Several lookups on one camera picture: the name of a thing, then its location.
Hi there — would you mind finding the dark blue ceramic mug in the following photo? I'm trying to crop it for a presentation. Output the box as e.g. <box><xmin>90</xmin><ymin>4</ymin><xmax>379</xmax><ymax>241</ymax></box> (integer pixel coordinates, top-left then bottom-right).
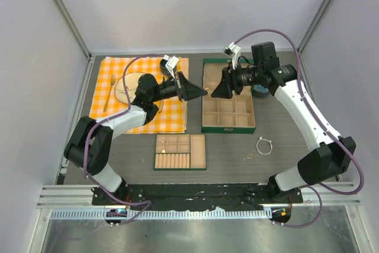
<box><xmin>159</xmin><ymin>58</ymin><xmax>171</xmax><ymax>77</ymax></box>

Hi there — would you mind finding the blue ceramic bowl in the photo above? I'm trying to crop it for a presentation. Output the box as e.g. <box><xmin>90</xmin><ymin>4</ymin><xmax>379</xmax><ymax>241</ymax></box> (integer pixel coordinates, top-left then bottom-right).
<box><xmin>251</xmin><ymin>85</ymin><xmax>270</xmax><ymax>98</ymax></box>

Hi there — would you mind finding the green jewelry box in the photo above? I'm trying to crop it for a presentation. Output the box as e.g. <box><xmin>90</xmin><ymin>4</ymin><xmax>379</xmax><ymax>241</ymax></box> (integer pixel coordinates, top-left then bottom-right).
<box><xmin>201</xmin><ymin>58</ymin><xmax>256</xmax><ymax>134</ymax></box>

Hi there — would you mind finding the aluminium front rail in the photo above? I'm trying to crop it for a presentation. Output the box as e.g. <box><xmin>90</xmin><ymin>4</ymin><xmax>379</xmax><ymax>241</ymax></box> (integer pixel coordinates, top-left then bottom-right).
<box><xmin>37</xmin><ymin>183</ymin><xmax>360</xmax><ymax>225</ymax></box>

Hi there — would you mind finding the yellow white checkered cloth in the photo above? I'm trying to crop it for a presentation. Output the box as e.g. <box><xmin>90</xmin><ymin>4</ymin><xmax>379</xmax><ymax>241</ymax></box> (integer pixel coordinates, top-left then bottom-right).
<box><xmin>89</xmin><ymin>57</ymin><xmax>187</xmax><ymax>134</ymax></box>

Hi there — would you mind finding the gold knife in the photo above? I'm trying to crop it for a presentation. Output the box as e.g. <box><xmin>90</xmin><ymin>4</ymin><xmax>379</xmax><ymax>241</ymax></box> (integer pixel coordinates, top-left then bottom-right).
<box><xmin>158</xmin><ymin>100</ymin><xmax>164</xmax><ymax>113</ymax></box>

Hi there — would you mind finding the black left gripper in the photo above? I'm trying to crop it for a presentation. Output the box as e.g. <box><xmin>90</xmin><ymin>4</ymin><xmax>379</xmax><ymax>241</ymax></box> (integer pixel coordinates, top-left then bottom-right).
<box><xmin>150</xmin><ymin>72</ymin><xmax>207</xmax><ymax>103</ymax></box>

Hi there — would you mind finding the green jewelry tray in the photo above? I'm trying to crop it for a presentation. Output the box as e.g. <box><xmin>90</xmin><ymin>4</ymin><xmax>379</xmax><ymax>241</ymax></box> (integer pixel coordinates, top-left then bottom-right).
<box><xmin>153</xmin><ymin>134</ymin><xmax>207</xmax><ymax>171</ymax></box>

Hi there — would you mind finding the cream plate with branch pattern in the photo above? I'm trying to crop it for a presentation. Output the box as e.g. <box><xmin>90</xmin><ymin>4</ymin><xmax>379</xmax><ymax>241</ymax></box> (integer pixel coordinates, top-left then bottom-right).
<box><xmin>115</xmin><ymin>72</ymin><xmax>145</xmax><ymax>104</ymax></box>

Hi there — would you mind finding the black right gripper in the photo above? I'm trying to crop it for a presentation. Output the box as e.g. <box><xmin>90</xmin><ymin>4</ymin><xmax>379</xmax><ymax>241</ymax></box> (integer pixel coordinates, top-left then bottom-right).
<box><xmin>212</xmin><ymin>60</ymin><xmax>264</xmax><ymax>99</ymax></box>

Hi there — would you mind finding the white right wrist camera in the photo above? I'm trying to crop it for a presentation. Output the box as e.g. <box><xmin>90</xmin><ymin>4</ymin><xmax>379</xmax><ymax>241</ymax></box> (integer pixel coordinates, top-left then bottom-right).
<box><xmin>223</xmin><ymin>42</ymin><xmax>241</xmax><ymax>70</ymax></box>

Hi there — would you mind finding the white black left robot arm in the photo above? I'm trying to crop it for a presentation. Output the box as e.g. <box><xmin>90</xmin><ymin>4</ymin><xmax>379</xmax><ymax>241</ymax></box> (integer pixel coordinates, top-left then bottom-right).
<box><xmin>64</xmin><ymin>72</ymin><xmax>207</xmax><ymax>205</ymax></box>

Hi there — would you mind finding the gold fork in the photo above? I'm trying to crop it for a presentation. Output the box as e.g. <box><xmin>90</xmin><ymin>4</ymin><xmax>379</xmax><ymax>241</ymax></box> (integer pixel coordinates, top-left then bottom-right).
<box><xmin>103</xmin><ymin>74</ymin><xmax>116</xmax><ymax>112</ymax></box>

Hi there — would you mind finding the silver beaded bracelet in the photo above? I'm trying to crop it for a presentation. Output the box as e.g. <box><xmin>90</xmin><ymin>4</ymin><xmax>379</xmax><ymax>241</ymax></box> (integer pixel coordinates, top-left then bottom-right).
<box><xmin>256</xmin><ymin>136</ymin><xmax>274</xmax><ymax>156</ymax></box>

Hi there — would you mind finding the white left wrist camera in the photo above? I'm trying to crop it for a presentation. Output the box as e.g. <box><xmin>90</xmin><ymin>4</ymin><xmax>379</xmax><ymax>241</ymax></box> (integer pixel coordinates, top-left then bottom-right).
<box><xmin>163</xmin><ymin>55</ymin><xmax>179</xmax><ymax>77</ymax></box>

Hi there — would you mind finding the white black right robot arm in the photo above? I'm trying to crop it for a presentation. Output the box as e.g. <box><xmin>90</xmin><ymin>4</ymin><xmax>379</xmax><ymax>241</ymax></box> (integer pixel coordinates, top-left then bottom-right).
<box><xmin>211</xmin><ymin>42</ymin><xmax>356</xmax><ymax>203</ymax></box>

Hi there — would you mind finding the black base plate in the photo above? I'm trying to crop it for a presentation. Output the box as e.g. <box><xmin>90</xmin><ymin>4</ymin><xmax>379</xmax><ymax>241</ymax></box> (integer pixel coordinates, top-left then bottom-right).
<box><xmin>91</xmin><ymin>182</ymin><xmax>304</xmax><ymax>212</ymax></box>

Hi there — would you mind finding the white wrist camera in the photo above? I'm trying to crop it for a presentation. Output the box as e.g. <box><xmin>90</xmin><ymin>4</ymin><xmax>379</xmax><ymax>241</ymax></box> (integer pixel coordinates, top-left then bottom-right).
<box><xmin>223</xmin><ymin>42</ymin><xmax>241</xmax><ymax>70</ymax></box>
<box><xmin>163</xmin><ymin>55</ymin><xmax>179</xmax><ymax>77</ymax></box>

